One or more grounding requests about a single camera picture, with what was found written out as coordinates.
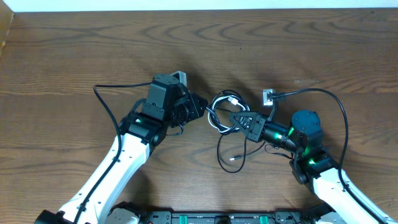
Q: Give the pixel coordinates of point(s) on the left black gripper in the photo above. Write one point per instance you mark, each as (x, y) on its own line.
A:
(197, 106)

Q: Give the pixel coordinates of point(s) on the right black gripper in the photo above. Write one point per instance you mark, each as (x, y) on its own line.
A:
(255, 127)

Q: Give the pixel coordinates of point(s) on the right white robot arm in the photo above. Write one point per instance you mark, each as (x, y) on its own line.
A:
(313, 166)

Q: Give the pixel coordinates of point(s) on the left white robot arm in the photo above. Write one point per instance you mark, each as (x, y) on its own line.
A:
(168, 104)

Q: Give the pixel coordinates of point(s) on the cardboard box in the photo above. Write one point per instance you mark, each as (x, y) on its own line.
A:
(6, 18)

